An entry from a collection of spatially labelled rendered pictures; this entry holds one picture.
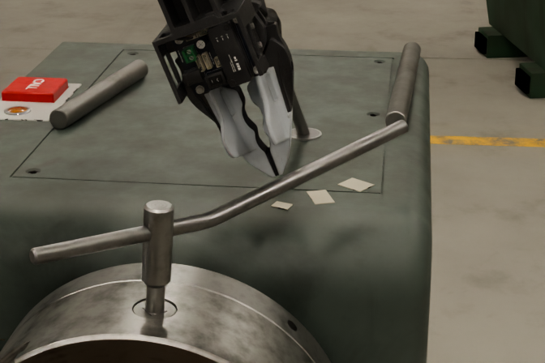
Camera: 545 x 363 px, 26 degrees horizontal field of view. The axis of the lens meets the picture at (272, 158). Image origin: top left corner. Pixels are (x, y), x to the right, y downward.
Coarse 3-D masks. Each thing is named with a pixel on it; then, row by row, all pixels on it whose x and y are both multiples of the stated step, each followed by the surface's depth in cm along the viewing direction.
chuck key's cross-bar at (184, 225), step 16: (384, 128) 97; (400, 128) 98; (352, 144) 96; (368, 144) 96; (320, 160) 94; (336, 160) 95; (288, 176) 93; (304, 176) 93; (256, 192) 91; (272, 192) 92; (224, 208) 90; (240, 208) 90; (176, 224) 88; (192, 224) 88; (208, 224) 89; (80, 240) 84; (96, 240) 84; (112, 240) 85; (128, 240) 85; (144, 240) 86; (32, 256) 82; (48, 256) 82; (64, 256) 83
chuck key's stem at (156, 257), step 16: (144, 208) 86; (160, 208) 86; (144, 224) 87; (160, 224) 86; (160, 240) 86; (144, 256) 87; (160, 256) 87; (144, 272) 88; (160, 272) 87; (160, 288) 88; (160, 304) 89
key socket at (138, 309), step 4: (140, 304) 90; (144, 304) 90; (168, 304) 91; (136, 308) 90; (140, 308) 90; (164, 308) 90; (168, 308) 90; (172, 308) 90; (136, 312) 89; (140, 312) 89; (144, 312) 89; (168, 312) 89; (172, 312) 89; (176, 312) 90; (140, 316) 89; (144, 316) 89; (148, 316) 89; (152, 316) 89; (156, 316) 89; (160, 316) 89; (164, 316) 89; (168, 316) 89
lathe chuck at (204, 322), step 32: (96, 288) 94; (128, 288) 93; (192, 288) 93; (32, 320) 95; (64, 320) 90; (96, 320) 88; (128, 320) 88; (160, 320) 88; (192, 320) 89; (224, 320) 90; (256, 320) 93; (0, 352) 95; (32, 352) 87; (64, 352) 87; (96, 352) 86; (128, 352) 86; (160, 352) 86; (192, 352) 85; (224, 352) 86; (256, 352) 89; (288, 352) 92
